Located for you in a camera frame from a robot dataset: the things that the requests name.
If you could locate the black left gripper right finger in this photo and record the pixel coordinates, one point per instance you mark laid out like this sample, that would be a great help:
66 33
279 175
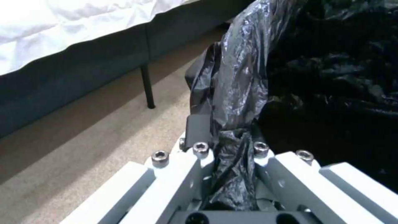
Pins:
289 179

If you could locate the white bed duvet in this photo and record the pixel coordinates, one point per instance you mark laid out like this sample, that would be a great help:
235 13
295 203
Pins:
62 25

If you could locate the black plastic trash bag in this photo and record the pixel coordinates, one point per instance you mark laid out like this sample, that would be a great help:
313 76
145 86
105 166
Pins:
280 77

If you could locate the black bed leg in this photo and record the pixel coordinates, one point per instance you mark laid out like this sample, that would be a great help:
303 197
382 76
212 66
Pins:
147 86

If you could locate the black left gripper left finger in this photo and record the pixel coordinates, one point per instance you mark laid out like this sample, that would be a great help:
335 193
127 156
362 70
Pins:
174 186

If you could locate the dark blue bed frame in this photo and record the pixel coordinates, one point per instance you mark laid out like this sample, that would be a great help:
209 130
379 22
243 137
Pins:
77 70

